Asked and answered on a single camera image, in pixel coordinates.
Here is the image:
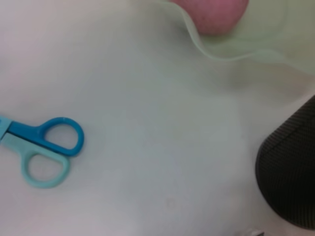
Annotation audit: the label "translucent green fruit plate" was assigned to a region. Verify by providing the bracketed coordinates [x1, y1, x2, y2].
[157, 0, 315, 76]

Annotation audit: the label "blue teal scissors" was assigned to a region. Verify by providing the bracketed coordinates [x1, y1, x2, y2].
[0, 116, 85, 189]

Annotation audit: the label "black mesh pen holder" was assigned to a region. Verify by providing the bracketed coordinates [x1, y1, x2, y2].
[255, 94, 315, 231]

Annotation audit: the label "pink peach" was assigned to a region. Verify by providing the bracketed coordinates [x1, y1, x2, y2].
[169, 0, 251, 35]

